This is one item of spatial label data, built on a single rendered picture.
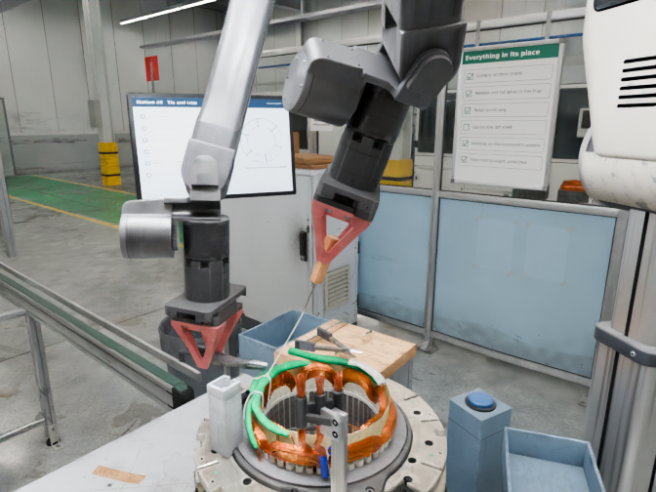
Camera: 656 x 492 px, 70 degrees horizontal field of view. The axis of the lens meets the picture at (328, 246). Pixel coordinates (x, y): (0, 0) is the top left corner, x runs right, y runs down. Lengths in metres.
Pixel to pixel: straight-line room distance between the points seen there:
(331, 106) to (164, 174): 1.15
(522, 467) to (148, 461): 0.76
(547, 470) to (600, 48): 0.58
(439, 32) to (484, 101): 2.38
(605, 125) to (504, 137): 2.02
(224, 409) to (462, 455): 0.44
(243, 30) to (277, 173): 1.00
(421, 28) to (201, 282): 0.38
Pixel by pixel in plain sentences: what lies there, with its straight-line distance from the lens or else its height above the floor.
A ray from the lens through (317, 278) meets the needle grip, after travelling 0.56.
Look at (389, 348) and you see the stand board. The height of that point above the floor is 1.07.
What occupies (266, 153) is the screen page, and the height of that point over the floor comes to 1.38.
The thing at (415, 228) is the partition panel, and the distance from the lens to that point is 3.11.
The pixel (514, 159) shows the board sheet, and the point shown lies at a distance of 2.76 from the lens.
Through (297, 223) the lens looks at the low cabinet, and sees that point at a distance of 2.91.
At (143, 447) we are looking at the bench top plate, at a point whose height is 0.78.
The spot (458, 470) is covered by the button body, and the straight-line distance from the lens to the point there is 0.90.
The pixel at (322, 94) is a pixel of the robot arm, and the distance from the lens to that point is 0.46.
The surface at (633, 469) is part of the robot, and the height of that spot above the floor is 0.98.
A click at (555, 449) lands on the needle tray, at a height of 1.05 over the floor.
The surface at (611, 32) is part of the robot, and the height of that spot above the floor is 1.60.
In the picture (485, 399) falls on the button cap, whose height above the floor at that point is 1.04.
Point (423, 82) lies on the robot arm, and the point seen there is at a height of 1.52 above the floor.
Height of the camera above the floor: 1.48
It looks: 15 degrees down
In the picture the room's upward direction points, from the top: straight up
